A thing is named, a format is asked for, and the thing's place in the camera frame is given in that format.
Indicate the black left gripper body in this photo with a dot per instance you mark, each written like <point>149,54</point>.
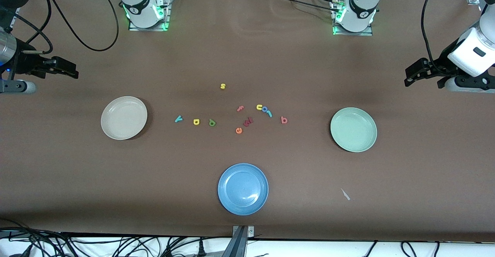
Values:
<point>442,64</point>

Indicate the black power plug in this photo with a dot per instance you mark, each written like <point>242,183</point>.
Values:
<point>201,249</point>

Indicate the brown table cover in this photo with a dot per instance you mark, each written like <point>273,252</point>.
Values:
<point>77,179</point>

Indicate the dark red foam letter w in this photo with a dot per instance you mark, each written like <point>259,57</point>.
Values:
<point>248,122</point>

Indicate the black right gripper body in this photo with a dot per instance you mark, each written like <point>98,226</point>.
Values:
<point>26,63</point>

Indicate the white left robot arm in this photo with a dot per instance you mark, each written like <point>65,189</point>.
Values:
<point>361,9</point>

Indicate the pale green round plate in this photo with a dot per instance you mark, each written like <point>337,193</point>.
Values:
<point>354,129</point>

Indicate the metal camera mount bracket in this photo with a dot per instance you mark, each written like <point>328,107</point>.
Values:
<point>240,241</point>

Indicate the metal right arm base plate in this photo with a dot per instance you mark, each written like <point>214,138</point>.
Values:
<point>168,15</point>

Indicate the white paper scrap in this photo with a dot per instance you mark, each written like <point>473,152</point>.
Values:
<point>345,194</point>

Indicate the green foam letter a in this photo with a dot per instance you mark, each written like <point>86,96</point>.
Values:
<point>213,124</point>

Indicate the beige round plate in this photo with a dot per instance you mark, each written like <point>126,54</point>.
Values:
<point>123,118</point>

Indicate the teal foam letter y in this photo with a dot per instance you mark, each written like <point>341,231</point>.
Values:
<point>178,119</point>

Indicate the blue round plate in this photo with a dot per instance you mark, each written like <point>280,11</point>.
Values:
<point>243,189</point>

